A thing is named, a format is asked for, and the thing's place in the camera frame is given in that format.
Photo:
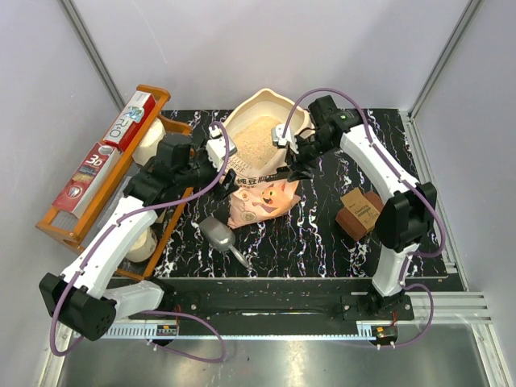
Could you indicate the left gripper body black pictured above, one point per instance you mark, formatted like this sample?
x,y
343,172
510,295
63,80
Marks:
x,y
201,172

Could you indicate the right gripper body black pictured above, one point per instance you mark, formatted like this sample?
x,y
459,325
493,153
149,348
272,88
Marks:
x,y
310,148

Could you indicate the pink cat litter bag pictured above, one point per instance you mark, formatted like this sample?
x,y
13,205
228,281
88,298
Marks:
x,y
262,194

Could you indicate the grey metal scoop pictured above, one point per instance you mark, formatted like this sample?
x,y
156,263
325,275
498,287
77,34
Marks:
x,y
222,239

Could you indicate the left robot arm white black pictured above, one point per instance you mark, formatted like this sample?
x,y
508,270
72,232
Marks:
x,y
80,297

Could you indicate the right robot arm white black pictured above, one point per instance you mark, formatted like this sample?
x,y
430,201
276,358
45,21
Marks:
x,y
409,206

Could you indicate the cream plastic litter box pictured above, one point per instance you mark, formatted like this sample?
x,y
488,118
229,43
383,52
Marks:
x,y
250,127

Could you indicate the red white RiO toothpaste box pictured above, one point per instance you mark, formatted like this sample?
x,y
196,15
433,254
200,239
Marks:
x,y
132,116

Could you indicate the red 3D toothpaste box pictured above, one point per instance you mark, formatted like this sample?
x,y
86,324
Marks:
x,y
83,185

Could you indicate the white plastic bottle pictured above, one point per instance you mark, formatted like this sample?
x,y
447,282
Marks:
x,y
147,147

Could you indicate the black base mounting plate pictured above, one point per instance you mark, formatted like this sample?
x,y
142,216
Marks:
x,y
332,297

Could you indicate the orange wooden shelf rack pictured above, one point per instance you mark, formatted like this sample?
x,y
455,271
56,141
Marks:
x,y
70,231

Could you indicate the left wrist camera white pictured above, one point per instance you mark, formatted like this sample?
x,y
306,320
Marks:
x,y
219,146

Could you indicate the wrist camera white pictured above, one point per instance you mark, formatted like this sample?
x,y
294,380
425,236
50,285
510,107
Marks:
x,y
219,146
283,137

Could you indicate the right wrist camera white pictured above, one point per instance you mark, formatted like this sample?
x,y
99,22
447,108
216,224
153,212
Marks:
x,y
283,137

